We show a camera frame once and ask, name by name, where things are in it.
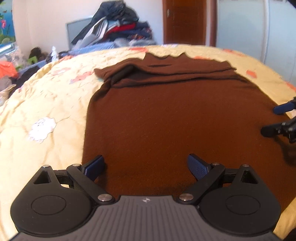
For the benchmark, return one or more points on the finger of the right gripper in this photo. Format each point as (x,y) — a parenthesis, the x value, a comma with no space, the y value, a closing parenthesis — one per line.
(286,128)
(284,108)

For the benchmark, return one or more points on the lotus picture window blind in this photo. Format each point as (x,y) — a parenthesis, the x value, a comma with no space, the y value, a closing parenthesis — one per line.
(7,25)

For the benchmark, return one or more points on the pile of dark clothes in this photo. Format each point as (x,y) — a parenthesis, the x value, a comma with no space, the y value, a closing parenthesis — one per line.
(117,23)

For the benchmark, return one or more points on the green plastic stool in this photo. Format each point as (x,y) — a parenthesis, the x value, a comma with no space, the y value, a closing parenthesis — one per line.
(32,60)

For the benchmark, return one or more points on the orange plastic bag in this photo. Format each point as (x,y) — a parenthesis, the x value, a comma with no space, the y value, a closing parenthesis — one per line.
(7,69)

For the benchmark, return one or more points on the blue quilted blanket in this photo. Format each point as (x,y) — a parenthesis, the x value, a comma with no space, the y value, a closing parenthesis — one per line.
(96,47)

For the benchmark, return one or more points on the brown wooden door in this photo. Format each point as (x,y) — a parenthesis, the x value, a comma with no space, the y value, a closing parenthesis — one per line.
(184,22)

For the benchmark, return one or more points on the grey framed board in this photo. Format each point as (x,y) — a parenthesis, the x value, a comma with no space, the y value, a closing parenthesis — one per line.
(74,28)

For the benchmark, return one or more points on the brown knit sweater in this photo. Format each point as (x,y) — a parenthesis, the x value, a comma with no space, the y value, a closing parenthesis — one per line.
(151,113)

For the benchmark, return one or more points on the white wardrobe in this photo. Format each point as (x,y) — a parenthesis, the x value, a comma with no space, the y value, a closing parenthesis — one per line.
(264,30)

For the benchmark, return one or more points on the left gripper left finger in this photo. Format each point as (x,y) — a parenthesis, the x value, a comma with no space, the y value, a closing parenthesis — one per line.
(57,202)

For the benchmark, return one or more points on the yellow floral bed quilt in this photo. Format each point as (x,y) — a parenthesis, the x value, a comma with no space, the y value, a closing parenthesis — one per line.
(43,122)

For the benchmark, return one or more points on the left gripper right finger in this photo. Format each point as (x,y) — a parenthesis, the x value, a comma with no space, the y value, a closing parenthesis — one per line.
(234,201)

